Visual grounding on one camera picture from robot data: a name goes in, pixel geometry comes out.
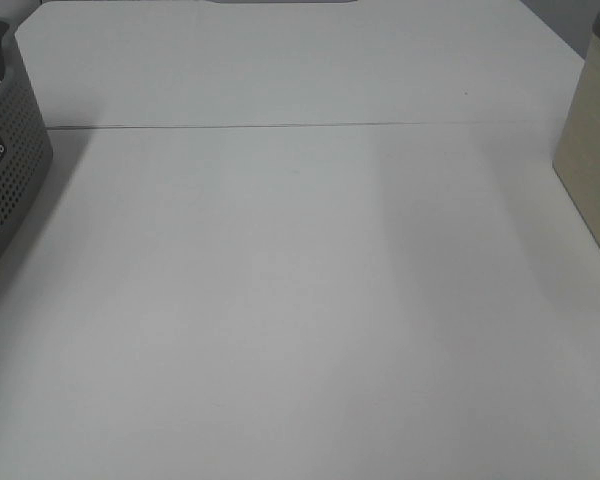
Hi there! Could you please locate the grey perforated plastic basket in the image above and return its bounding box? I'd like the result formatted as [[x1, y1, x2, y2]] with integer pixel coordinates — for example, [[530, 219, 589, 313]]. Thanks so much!
[[0, 18, 53, 258]]

